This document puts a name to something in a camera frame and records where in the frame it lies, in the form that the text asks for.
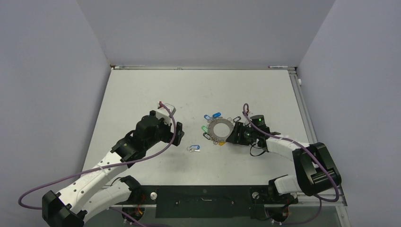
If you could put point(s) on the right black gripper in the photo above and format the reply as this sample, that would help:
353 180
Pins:
236 136

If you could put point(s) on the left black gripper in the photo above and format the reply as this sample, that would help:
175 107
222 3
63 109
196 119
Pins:
169 134

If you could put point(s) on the black tagged key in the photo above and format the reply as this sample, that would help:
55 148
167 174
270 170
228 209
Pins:
237 119

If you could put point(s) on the green key tag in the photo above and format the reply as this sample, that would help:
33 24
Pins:
205 129

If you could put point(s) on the black key tag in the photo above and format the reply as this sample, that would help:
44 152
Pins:
207 136

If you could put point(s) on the grey metal keyring disc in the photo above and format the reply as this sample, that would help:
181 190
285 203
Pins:
220 129

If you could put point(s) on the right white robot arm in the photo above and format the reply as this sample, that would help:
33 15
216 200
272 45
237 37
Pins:
315 170

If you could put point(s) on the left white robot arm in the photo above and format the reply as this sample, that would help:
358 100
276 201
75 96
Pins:
75 204

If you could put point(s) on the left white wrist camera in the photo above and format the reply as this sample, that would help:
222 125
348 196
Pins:
164 111

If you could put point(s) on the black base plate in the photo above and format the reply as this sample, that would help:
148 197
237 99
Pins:
219 201

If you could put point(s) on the aluminium back rail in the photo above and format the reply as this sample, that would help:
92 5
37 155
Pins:
164 67

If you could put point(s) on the aluminium rail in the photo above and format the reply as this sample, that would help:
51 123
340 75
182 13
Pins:
164 67
307 122

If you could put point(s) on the aluminium right rail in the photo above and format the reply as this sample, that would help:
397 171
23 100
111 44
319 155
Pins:
307 122

